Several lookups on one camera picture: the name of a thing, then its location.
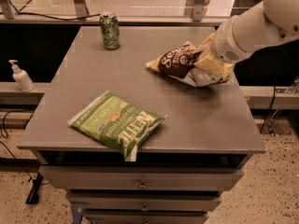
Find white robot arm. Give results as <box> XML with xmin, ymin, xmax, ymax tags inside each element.
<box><xmin>194</xmin><ymin>0</ymin><xmax>299</xmax><ymax>72</ymax></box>

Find top grey drawer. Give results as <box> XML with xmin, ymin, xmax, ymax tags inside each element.
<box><xmin>39</xmin><ymin>166</ymin><xmax>244</xmax><ymax>191</ymax></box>

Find grey metal window rail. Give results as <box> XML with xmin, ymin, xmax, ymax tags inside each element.
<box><xmin>0</xmin><ymin>0</ymin><xmax>269</xmax><ymax>28</ymax></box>

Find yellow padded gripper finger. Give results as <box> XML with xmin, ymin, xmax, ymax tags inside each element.
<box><xmin>194</xmin><ymin>51</ymin><xmax>235</xmax><ymax>84</ymax></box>
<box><xmin>197</xmin><ymin>33</ymin><xmax>215</xmax><ymax>54</ymax></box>

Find grey drawer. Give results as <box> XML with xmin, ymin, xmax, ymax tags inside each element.
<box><xmin>83</xmin><ymin>210</ymin><xmax>208</xmax><ymax>224</ymax></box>
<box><xmin>66</xmin><ymin>192</ymin><xmax>221</xmax><ymax>212</ymax></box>
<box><xmin>39</xmin><ymin>166</ymin><xmax>244</xmax><ymax>191</ymax></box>

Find grey drawer cabinet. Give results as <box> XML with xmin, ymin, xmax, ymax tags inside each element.
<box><xmin>20</xmin><ymin>26</ymin><xmax>265</xmax><ymax>224</ymax></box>

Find middle grey drawer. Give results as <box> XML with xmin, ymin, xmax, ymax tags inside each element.
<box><xmin>66</xmin><ymin>192</ymin><xmax>221</xmax><ymax>212</ymax></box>

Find green kettle chip bag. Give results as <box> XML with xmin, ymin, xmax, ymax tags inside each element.
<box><xmin>68</xmin><ymin>91</ymin><xmax>164</xmax><ymax>161</ymax></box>

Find black cable on floor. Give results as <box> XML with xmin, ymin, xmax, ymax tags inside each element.
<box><xmin>0</xmin><ymin>108</ymin><xmax>40</xmax><ymax>185</ymax></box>

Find black cable behind glass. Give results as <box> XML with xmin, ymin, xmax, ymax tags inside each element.
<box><xmin>0</xmin><ymin>0</ymin><xmax>101</xmax><ymax>21</ymax></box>

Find green soda can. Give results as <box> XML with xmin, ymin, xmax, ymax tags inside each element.
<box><xmin>99</xmin><ymin>12</ymin><xmax>120</xmax><ymax>49</ymax></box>

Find brown chip bag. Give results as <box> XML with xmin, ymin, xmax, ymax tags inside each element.
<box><xmin>145</xmin><ymin>40</ymin><xmax>233</xmax><ymax>88</ymax></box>

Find white pump lotion bottle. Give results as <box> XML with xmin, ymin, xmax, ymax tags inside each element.
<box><xmin>8</xmin><ymin>60</ymin><xmax>35</xmax><ymax>91</ymax></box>

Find black power strip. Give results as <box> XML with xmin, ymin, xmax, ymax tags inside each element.
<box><xmin>25</xmin><ymin>174</ymin><xmax>43</xmax><ymax>204</ymax></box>

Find bottom grey drawer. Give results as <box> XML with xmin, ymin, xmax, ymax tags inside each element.
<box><xmin>83</xmin><ymin>210</ymin><xmax>208</xmax><ymax>224</ymax></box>

